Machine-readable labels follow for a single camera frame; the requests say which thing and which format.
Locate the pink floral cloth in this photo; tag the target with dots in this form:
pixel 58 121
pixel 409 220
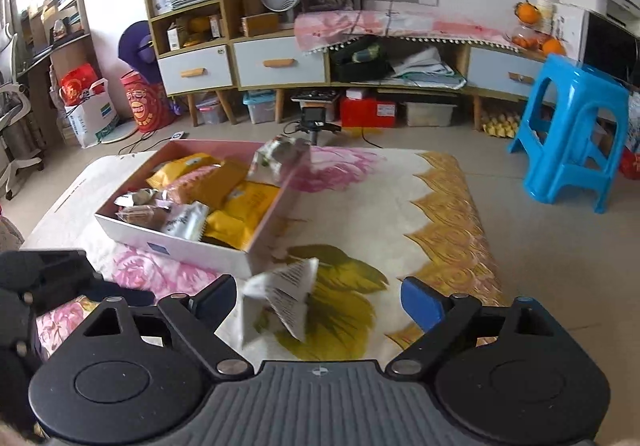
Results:
pixel 320 31

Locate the pink cardboard box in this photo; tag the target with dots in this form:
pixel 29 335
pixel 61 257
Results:
pixel 207 254

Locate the gold snack bar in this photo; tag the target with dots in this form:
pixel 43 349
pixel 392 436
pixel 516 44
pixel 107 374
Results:
pixel 212 184

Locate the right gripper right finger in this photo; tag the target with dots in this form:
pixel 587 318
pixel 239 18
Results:
pixel 446 323

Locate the white shopping bag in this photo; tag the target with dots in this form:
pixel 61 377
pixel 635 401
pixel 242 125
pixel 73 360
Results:
pixel 94 117

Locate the white triangular paper packet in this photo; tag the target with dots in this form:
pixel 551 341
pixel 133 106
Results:
pixel 282 292

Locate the white green patterned packet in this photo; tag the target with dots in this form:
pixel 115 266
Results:
pixel 274 161

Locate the red box under cabinet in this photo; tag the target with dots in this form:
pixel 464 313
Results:
pixel 367 113

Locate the black microwave oven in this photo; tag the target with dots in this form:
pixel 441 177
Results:
pixel 610 48

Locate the red cartoon barrel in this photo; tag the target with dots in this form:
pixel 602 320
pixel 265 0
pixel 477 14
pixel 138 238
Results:
pixel 148 103

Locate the white office chair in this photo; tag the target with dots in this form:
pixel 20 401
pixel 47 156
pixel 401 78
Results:
pixel 19 151

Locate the white black text packet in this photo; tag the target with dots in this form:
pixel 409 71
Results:
pixel 186 221

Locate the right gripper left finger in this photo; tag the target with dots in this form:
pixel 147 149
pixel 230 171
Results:
pixel 195 320

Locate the blue plastic stool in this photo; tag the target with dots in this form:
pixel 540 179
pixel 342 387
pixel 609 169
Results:
pixel 557 125

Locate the low wooden tv cabinet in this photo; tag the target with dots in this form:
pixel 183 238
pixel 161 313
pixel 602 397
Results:
pixel 483 70

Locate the orange yellow snack pack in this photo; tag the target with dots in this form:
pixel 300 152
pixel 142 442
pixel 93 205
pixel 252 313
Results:
pixel 236 221

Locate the pink zip bag snack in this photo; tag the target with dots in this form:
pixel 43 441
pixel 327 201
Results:
pixel 181 190

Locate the white printed snack packet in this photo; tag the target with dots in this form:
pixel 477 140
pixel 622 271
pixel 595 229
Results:
pixel 141 197

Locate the floral bed sheet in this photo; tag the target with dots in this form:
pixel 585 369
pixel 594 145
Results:
pixel 371 217

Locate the camera on tripod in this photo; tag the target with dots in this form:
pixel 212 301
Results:
pixel 313 122

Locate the wooden drawer cabinet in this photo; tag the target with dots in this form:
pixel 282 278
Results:
pixel 233 61

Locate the clear wrapped cream snack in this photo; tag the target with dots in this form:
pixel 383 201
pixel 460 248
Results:
pixel 146 216

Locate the purple plush toy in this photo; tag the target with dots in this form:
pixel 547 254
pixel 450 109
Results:
pixel 136 48

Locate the orange fruit lower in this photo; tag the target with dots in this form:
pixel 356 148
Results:
pixel 552 46

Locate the yellow snack bag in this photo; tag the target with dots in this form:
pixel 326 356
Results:
pixel 174 169

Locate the orange fruit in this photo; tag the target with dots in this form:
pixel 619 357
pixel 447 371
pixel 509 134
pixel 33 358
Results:
pixel 552 46
pixel 527 13

